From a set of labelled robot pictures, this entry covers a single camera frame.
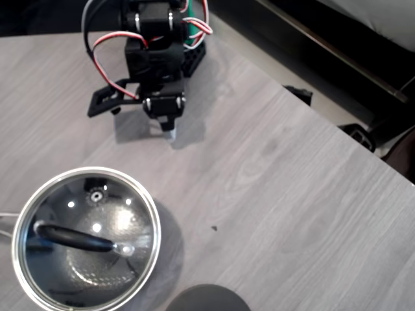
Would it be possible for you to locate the green circuit board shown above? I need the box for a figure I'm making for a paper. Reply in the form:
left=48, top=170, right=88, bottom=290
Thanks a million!
left=184, top=0, right=200, bottom=46

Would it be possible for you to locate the black camera cable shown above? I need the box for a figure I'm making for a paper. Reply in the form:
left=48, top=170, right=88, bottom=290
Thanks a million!
left=82, top=0, right=113, bottom=58

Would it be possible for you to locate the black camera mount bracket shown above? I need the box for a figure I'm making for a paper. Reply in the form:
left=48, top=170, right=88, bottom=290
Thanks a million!
left=86, top=78, right=147, bottom=117

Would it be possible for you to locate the white cable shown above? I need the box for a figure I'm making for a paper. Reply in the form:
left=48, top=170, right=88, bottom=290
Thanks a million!
left=81, top=0, right=108, bottom=33

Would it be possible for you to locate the dark round disc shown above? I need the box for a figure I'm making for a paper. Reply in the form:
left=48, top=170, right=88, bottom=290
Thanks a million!
left=165, top=284, right=252, bottom=311

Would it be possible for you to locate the red white servo wire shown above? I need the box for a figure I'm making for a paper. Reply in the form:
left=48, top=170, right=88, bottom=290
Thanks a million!
left=91, top=30, right=147, bottom=100
left=181, top=0, right=214, bottom=49

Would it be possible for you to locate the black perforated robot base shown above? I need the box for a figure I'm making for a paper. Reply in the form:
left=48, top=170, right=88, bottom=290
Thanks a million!
left=181, top=38, right=208, bottom=78

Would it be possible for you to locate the steel saucepan with honeycomb interior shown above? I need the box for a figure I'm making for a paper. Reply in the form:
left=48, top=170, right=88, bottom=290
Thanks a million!
left=0, top=167, right=163, bottom=311

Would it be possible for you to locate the brown round seat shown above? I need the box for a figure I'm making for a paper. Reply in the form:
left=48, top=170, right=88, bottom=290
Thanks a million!
left=379, top=126, right=415, bottom=187

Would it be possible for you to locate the dark wooden furniture frame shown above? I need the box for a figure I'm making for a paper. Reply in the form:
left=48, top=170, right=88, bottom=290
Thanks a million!
left=207, top=0, right=415, bottom=143

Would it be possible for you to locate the glass lid with black handle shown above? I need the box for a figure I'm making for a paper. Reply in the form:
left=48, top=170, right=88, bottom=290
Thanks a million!
left=11, top=167, right=162, bottom=311

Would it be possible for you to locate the white cushion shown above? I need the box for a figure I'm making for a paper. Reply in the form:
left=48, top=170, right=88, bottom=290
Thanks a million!
left=313, top=0, right=415, bottom=54

